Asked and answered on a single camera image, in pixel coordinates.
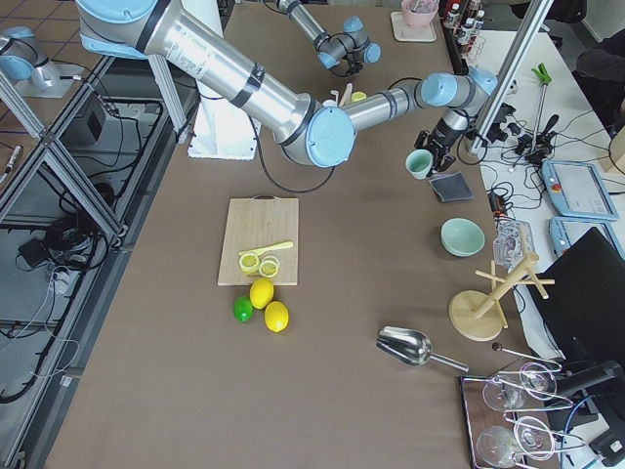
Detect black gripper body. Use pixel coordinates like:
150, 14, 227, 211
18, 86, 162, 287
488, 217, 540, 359
343, 53, 363, 76
429, 124, 459, 158

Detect green plastic cup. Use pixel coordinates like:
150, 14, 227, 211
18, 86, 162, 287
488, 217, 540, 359
405, 149, 434, 180

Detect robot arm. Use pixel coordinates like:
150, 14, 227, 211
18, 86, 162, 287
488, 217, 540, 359
77, 1, 497, 171
264, 1, 382, 77

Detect yellow plastic cup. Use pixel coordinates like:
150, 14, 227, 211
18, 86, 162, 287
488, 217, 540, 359
350, 91, 367, 104

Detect grey folded cloth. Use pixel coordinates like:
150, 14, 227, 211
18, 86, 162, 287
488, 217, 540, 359
429, 172, 474, 203

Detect beige tray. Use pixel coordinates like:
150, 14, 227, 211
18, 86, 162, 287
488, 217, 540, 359
391, 12, 437, 43

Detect green bowl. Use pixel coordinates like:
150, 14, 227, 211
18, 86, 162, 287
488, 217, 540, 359
440, 218, 485, 257

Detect pink bowl of ice cubes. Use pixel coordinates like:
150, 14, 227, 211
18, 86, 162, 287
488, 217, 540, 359
400, 0, 438, 28

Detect teach pendant tablet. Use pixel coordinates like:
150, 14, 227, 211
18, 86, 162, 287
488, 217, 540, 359
548, 216, 624, 257
541, 160, 619, 221

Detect wooden mug tree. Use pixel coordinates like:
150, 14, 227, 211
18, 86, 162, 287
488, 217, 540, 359
448, 226, 556, 341

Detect yellow plastic knife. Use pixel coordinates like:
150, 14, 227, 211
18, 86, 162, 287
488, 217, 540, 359
238, 240, 294, 256

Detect wooden cutting board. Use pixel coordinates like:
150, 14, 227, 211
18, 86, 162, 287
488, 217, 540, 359
217, 197, 299, 286

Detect metal scoop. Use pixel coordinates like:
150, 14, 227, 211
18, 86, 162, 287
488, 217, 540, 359
376, 325, 469, 372

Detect lemon slice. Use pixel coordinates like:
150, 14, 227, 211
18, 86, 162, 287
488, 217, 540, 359
258, 256, 280, 278
238, 252, 260, 275

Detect black monitor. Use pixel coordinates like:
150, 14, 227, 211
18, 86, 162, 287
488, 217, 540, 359
531, 228, 624, 363

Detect yellow lemon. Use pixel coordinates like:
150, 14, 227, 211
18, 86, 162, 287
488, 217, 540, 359
265, 301, 290, 333
249, 277, 274, 310

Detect wine glass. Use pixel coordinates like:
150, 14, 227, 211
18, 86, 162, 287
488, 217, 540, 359
476, 416, 556, 468
482, 362, 557, 412

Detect green lime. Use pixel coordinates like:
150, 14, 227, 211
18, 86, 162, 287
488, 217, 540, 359
233, 296, 254, 322

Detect white wire cup holder rack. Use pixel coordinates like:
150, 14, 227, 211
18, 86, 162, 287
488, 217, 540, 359
322, 83, 353, 107

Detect aluminium frame post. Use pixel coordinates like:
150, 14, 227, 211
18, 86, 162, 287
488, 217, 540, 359
475, 0, 553, 137

